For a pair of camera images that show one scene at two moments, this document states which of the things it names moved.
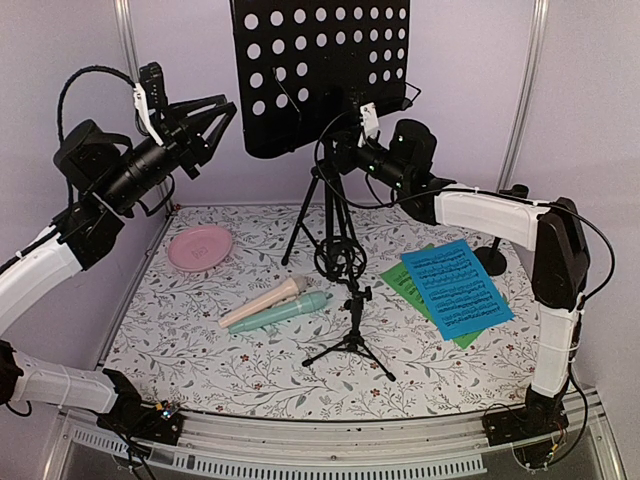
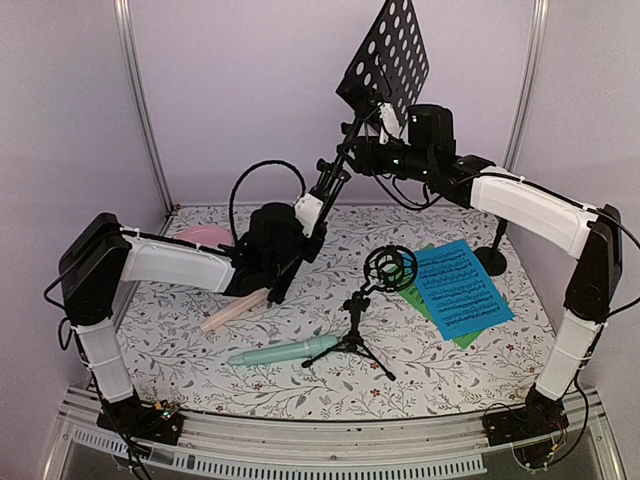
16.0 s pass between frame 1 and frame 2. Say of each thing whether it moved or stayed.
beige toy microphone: moved
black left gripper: moved
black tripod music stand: moved
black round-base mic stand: stayed
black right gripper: moved
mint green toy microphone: moved
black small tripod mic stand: moved
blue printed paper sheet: stayed
